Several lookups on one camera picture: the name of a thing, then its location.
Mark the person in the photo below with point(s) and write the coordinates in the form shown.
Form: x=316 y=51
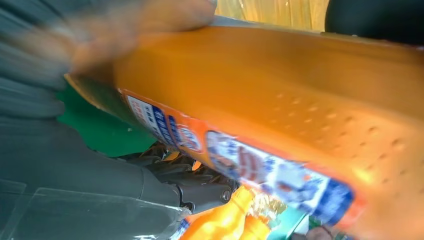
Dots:
x=319 y=233

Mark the yellow taped cardboard sheet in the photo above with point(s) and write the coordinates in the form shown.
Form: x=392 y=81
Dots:
x=271 y=13

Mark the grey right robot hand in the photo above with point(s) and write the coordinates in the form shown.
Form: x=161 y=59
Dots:
x=66 y=185

